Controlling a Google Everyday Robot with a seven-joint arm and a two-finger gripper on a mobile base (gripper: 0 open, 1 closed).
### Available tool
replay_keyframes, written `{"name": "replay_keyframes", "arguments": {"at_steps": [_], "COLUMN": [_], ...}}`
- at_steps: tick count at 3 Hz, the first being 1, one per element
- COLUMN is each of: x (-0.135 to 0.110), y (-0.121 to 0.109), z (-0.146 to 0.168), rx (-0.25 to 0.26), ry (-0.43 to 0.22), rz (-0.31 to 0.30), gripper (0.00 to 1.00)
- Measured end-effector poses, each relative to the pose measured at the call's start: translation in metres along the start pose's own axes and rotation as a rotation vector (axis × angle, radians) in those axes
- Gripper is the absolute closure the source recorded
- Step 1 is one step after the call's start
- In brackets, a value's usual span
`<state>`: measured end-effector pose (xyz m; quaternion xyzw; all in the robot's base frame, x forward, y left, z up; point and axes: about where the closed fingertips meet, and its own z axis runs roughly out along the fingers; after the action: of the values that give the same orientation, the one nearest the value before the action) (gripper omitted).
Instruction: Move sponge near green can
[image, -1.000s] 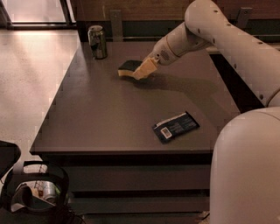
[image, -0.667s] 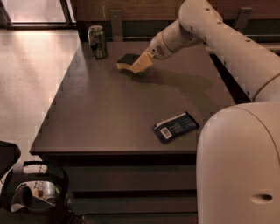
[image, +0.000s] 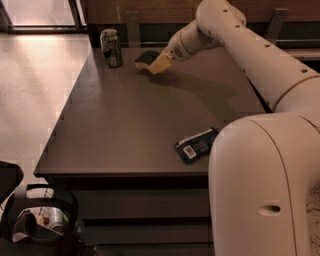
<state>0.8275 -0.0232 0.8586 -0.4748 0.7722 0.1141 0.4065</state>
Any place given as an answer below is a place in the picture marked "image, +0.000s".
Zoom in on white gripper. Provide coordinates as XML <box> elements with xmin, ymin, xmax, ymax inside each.
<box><xmin>148</xmin><ymin>33</ymin><xmax>188</xmax><ymax>75</ymax></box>

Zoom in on green and yellow sponge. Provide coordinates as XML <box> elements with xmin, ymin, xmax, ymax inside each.
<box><xmin>134</xmin><ymin>50</ymin><xmax>160</xmax><ymax>70</ymax></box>

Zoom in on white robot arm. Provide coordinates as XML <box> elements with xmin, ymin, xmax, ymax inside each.
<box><xmin>156</xmin><ymin>0</ymin><xmax>320</xmax><ymax>256</ymax></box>

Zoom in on green metal can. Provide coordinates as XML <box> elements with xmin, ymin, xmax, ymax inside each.
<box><xmin>100</xmin><ymin>29</ymin><xmax>122</xmax><ymax>68</ymax></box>

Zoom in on silver can in bin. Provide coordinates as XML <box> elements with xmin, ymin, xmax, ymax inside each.
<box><xmin>44</xmin><ymin>207</ymin><xmax>64</xmax><ymax>233</ymax></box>

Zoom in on dark blue snack packet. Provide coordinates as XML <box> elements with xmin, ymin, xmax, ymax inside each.
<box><xmin>173</xmin><ymin>128</ymin><xmax>218</xmax><ymax>164</ymax></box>

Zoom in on grey drawer cabinet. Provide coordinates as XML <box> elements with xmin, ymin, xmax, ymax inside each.
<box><xmin>35</xmin><ymin>48</ymin><xmax>263</xmax><ymax>256</ymax></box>

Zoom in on black chair edge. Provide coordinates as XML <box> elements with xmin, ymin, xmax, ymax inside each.
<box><xmin>0</xmin><ymin>161</ymin><xmax>24</xmax><ymax>204</ymax></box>

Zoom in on black trash bin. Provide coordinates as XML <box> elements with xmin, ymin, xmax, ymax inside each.
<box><xmin>1</xmin><ymin>184</ymin><xmax>79</xmax><ymax>256</ymax></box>

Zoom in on left metal bracket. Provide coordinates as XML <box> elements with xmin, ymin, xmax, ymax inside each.
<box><xmin>125</xmin><ymin>11</ymin><xmax>141</xmax><ymax>48</ymax></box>

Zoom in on metal bracket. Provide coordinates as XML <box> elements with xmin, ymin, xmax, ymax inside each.
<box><xmin>265</xmin><ymin>8</ymin><xmax>288</xmax><ymax>42</ymax></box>
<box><xmin>125</xmin><ymin>11</ymin><xmax>141</xmax><ymax>48</ymax></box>

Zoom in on right metal bracket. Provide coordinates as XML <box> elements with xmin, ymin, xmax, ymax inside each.
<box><xmin>265</xmin><ymin>8</ymin><xmax>288</xmax><ymax>42</ymax></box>

